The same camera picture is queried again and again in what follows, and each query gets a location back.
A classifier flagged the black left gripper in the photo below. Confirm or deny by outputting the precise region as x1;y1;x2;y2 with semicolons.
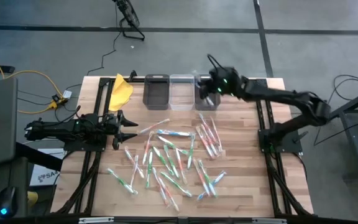
99;109;139;151

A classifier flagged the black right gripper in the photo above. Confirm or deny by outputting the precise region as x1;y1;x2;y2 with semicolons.
197;65;244;103

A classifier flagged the right clear plastic bin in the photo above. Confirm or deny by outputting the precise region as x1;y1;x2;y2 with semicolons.
194;73;222;111

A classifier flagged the clear plastic bin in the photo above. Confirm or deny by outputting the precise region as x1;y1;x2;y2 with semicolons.
169;73;196;111
194;73;222;111

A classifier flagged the yellow cloth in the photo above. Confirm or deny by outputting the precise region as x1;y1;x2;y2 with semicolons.
108;73;134;112

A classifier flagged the dark grey plastic bin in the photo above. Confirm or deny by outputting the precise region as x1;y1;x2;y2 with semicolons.
142;73;171;111

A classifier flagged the yellow black power plug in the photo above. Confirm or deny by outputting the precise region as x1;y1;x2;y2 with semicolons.
47;95;68;110

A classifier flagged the white cardboard box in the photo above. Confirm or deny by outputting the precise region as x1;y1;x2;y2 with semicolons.
29;147;65;187

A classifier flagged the black floor fan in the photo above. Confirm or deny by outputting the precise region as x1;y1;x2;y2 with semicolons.
112;0;146;42

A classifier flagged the yellow small object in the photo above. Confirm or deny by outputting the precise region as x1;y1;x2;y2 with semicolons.
27;190;39;208

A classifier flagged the black computer mouse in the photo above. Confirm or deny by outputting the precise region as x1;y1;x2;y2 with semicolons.
0;185;18;219

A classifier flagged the black side table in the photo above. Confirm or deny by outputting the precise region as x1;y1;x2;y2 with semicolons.
321;83;358;183

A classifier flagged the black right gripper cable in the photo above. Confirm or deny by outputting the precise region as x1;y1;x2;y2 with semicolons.
206;54;226;74

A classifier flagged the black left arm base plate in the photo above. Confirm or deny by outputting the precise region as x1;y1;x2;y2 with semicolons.
63;136;108;152

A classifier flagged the black fan cable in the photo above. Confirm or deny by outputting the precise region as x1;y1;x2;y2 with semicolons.
86;2;124;77

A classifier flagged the silver metal bracket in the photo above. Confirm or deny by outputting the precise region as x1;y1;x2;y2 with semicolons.
78;217;115;224
252;217;288;224

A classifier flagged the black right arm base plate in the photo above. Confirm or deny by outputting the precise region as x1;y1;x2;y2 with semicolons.
258;128;304;154

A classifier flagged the yellow extension cable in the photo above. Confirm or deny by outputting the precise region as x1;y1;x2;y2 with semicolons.
0;50;65;114

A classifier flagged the black floor cable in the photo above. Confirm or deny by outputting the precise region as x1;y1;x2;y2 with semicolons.
328;73;358;105
313;119;358;147

